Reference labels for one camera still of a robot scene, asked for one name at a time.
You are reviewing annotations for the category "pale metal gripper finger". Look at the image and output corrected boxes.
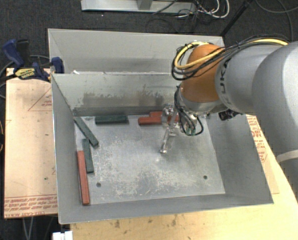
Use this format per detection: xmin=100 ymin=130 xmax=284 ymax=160
xmin=160 ymin=104 xmax=175 ymax=154
xmin=167 ymin=113 xmax=180 ymax=150

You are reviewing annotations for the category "grey metal bin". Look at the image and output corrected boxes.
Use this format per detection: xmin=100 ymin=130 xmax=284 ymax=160
xmin=47 ymin=28 xmax=274 ymax=225

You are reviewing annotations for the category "dark green flat block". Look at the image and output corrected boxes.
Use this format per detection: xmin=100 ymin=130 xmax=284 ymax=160
xmin=73 ymin=116 xmax=100 ymax=148
xmin=81 ymin=138 xmax=95 ymax=174
xmin=94 ymin=114 xmax=129 ymax=125

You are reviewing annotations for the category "brown cardboard board, red print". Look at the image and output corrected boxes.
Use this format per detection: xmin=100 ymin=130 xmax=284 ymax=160
xmin=3 ymin=67 xmax=280 ymax=220

